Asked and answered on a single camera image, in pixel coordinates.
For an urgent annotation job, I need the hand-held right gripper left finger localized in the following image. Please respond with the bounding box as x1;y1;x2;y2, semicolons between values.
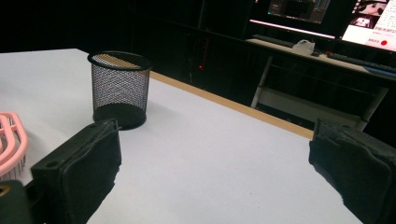
31;119;122;224

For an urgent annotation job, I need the dark computer monitor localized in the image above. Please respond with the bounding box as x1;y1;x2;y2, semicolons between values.
248;0;358;40

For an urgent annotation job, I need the black keyboard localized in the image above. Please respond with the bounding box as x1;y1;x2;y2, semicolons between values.
251;34;295;49
325;50;396;75

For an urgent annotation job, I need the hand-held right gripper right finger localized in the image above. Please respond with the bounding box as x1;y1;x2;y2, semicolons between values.
308;118;396;224

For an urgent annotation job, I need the white metal frame desk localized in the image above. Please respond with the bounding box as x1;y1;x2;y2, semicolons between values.
246;36;396;132

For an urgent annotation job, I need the black mesh pen holder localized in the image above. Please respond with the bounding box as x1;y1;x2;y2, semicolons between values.
87;50;153;131

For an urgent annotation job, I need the small white object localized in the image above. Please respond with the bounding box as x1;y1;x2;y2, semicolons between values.
291;39;316;56

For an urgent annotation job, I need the bright computer monitor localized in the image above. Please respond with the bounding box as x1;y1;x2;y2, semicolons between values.
341;0;396;52

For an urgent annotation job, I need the pink hairbrush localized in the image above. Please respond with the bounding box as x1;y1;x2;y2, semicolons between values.
0;111;30;182

